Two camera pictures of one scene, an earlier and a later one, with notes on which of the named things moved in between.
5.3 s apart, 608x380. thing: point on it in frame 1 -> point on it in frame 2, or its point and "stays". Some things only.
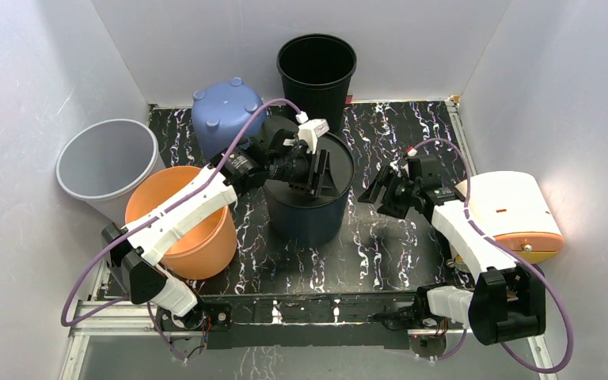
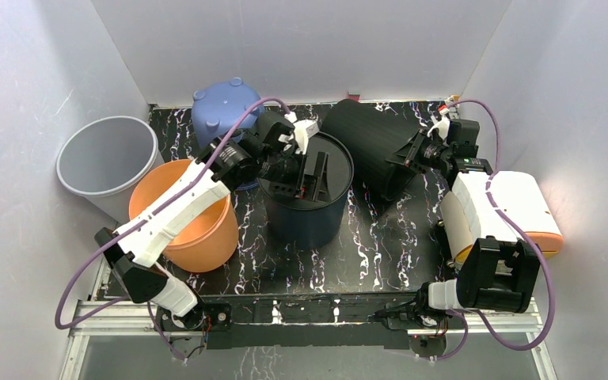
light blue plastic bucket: x=220 y=115 stays
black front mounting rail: x=359 y=321 stays
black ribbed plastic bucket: x=317 y=70 -> x=372 y=135
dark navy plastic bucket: x=298 y=218 stays
